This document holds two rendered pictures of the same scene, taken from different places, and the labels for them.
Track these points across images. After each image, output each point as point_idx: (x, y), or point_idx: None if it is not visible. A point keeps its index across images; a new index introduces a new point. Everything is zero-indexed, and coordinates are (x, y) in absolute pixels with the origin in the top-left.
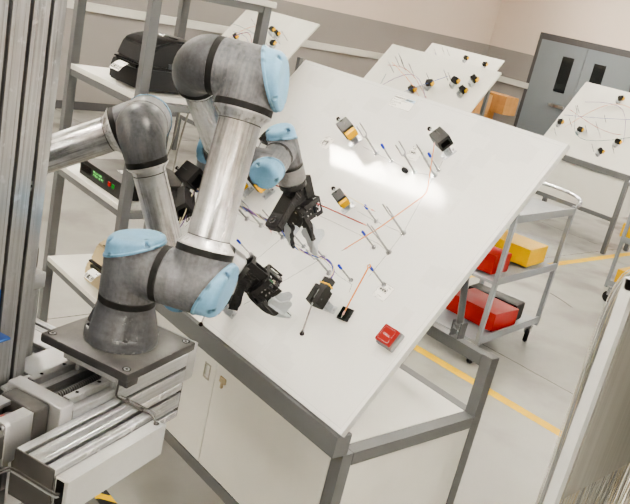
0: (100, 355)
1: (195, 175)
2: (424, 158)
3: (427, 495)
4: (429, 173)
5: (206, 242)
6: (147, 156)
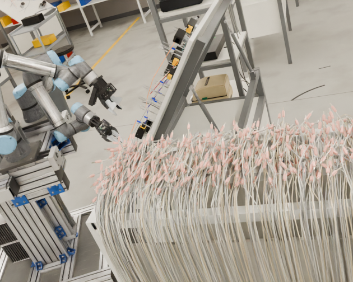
0: (3, 161)
1: (173, 55)
2: (167, 52)
3: None
4: (161, 64)
5: None
6: (25, 84)
